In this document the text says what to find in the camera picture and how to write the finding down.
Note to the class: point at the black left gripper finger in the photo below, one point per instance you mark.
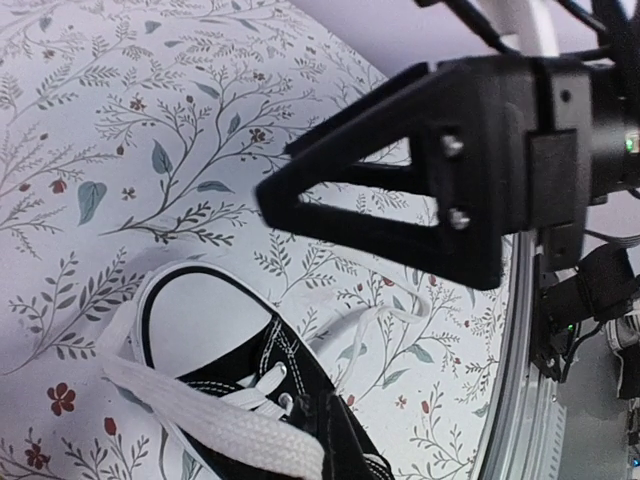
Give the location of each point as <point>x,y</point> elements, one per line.
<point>349,454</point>

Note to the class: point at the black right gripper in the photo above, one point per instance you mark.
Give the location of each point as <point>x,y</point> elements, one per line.
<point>586,146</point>

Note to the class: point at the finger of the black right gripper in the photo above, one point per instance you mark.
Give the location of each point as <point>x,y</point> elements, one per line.
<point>430,132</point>

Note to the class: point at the black white canvas sneaker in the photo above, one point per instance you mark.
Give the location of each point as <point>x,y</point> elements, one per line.
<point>219,366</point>

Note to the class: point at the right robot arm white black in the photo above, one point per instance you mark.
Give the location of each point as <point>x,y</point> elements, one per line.
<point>601,286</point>

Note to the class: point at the floral patterned table mat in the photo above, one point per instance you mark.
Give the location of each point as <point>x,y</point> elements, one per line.
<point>132,136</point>

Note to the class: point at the front aluminium rail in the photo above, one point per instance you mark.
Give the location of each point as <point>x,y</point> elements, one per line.
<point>537,428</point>

